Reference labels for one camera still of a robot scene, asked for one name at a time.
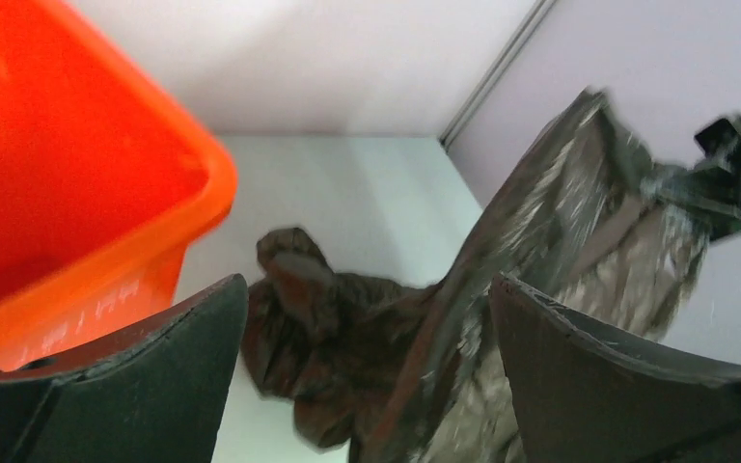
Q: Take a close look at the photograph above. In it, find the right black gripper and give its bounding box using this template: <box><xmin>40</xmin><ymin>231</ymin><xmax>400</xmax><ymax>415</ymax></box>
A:
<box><xmin>640</xmin><ymin>113</ymin><xmax>741</xmax><ymax>242</ymax></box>

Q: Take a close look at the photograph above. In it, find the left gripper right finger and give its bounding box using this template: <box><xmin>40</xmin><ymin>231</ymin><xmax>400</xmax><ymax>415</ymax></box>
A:
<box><xmin>489</xmin><ymin>276</ymin><xmax>741</xmax><ymax>463</ymax></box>

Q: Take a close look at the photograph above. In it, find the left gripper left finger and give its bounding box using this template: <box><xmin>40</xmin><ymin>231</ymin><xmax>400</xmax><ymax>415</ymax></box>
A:
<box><xmin>0</xmin><ymin>274</ymin><xmax>248</xmax><ymax>463</ymax></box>

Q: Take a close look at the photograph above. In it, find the black plastic trash bag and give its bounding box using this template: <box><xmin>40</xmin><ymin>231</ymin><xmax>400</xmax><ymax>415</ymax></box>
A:
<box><xmin>241</xmin><ymin>89</ymin><xmax>710</xmax><ymax>462</ymax></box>

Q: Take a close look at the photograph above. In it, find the orange plastic trash bin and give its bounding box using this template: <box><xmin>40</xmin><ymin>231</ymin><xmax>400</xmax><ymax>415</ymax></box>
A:
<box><xmin>0</xmin><ymin>1</ymin><xmax>237</xmax><ymax>370</ymax></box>

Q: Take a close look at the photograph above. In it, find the right metal corner strip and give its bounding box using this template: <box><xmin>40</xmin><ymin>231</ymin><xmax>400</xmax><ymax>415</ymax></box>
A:
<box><xmin>438</xmin><ymin>0</ymin><xmax>559</xmax><ymax>149</ymax></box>

